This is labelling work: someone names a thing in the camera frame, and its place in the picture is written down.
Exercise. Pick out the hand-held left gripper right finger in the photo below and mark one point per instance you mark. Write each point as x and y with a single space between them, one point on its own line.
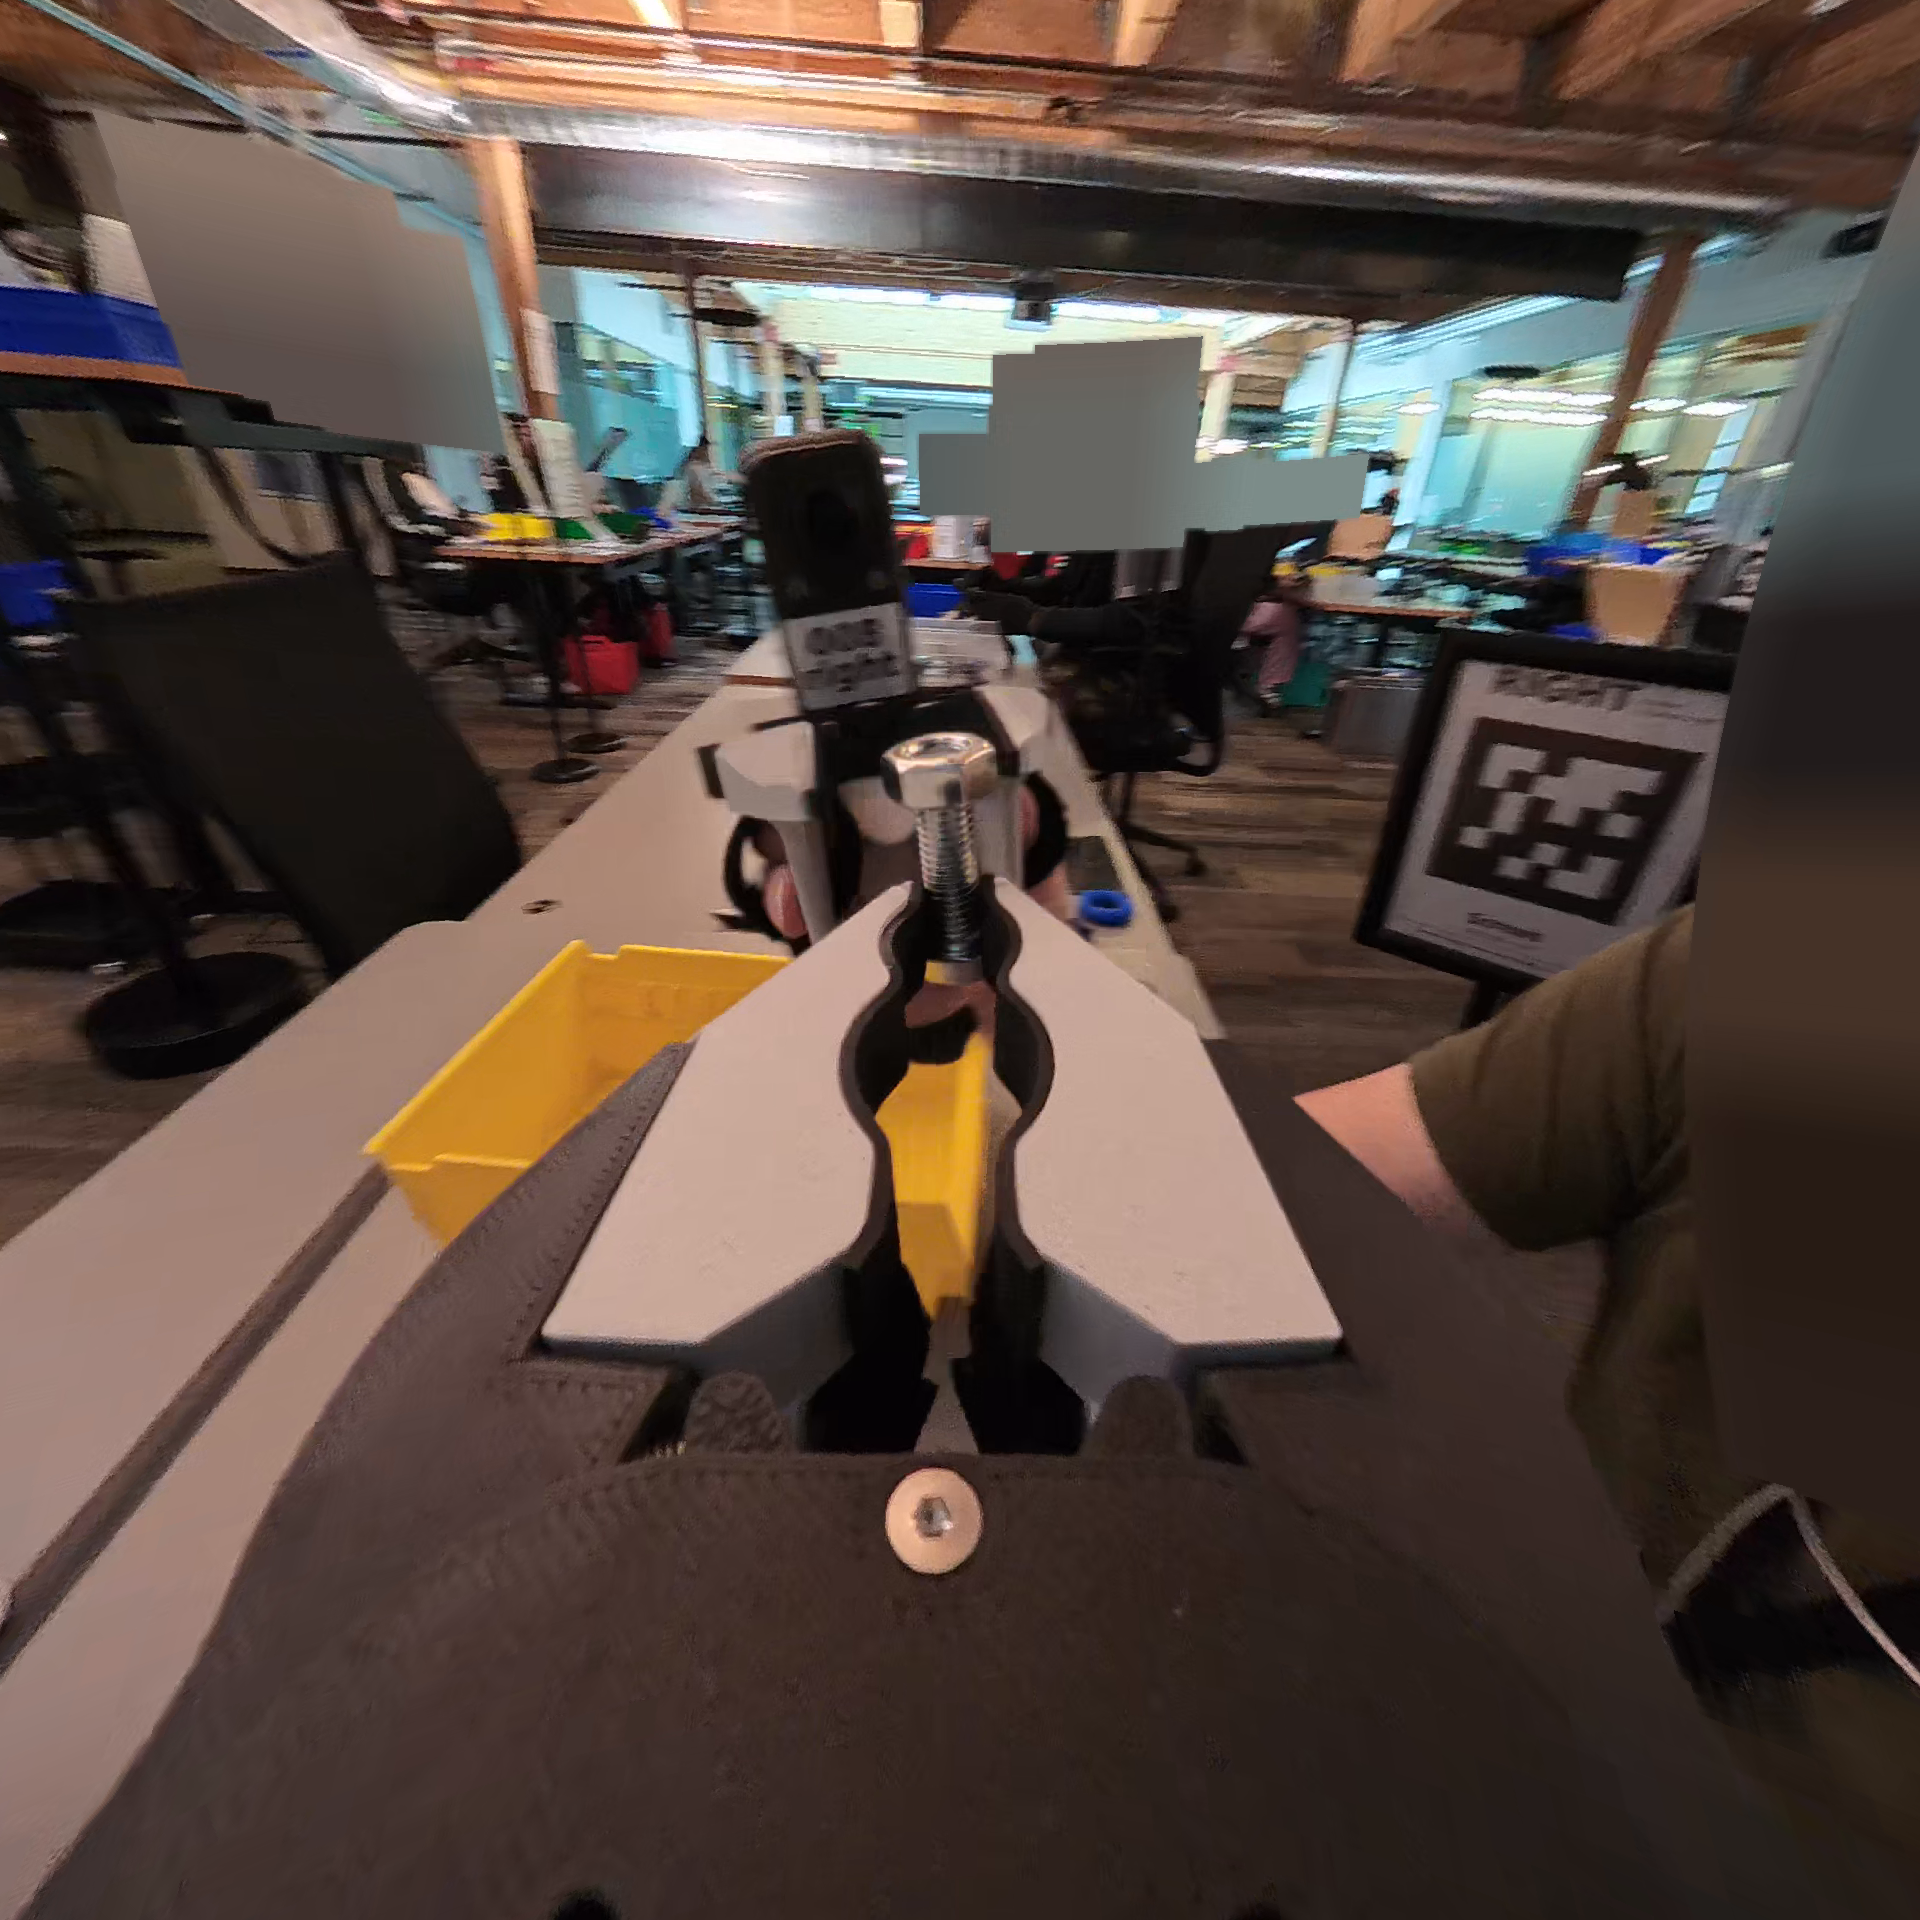
1172 1200

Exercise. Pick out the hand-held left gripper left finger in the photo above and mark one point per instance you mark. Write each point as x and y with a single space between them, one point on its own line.
720 1200

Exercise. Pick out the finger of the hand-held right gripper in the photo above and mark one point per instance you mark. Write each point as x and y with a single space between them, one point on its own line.
1019 733
765 764

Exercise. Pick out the steel hex bolt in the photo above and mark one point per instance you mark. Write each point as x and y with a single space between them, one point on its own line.
937 772

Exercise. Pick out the yellow plastic bin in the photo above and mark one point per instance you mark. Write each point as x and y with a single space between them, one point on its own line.
525 1079

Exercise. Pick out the red floor container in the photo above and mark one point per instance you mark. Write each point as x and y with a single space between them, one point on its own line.
599 664

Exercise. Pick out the black office chair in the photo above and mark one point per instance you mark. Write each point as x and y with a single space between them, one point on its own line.
1224 599

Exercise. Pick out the silver waste bin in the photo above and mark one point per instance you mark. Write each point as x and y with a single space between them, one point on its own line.
1373 715

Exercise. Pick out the black upright panel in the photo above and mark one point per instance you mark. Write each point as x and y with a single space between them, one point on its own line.
301 751

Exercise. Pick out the framed marker sign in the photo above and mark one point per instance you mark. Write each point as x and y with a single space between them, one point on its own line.
1560 796

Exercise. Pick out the black pole lamp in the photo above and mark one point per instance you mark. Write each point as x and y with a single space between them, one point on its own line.
196 1020

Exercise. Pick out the wooden top work desk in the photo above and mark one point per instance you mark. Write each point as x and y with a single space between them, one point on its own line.
91 376

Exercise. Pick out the blue storage bin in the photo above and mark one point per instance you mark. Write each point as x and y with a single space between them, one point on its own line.
60 323
30 593

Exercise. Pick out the wooden post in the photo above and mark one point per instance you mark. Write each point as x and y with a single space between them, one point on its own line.
504 240

